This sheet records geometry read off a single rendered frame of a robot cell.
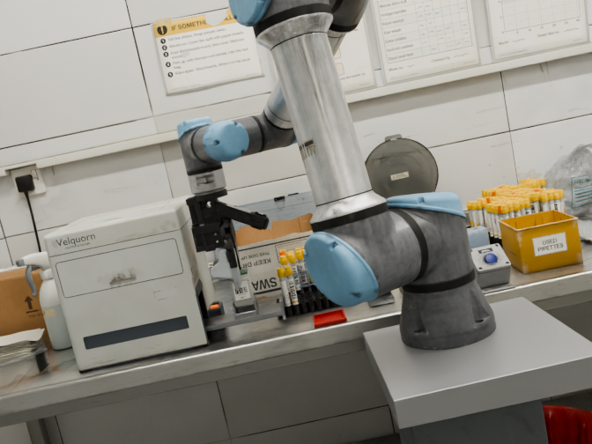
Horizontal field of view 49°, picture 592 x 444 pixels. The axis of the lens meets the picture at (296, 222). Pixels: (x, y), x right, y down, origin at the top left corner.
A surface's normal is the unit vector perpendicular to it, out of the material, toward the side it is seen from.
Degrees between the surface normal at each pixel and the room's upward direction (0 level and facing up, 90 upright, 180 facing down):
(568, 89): 90
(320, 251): 98
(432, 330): 72
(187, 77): 87
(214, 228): 90
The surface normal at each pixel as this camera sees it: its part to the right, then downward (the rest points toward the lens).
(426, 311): -0.55, -0.06
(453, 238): 0.52, 0.01
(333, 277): -0.78, 0.39
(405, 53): 0.01, 0.21
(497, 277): 0.14, 0.61
